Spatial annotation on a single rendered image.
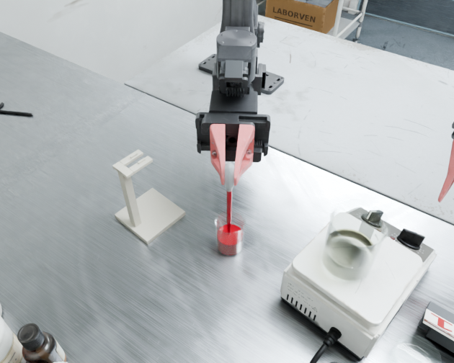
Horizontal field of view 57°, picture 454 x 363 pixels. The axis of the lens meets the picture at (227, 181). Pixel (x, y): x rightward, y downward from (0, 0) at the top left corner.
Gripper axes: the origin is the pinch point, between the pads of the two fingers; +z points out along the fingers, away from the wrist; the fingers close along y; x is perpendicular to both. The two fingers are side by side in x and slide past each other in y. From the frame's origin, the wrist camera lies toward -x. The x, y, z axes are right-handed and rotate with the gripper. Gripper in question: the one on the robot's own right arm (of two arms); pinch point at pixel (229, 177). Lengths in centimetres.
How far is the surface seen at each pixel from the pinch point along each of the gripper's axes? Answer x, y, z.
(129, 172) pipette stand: 2.0, -13.6, -2.1
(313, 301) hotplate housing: 8.8, 10.9, 11.8
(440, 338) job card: 12.7, 26.7, 13.6
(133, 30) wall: 55, -54, -152
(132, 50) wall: 64, -55, -150
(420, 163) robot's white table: 14.5, 33.7, -20.1
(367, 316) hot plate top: 5.8, 16.0, 14.9
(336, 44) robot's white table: 14, 24, -65
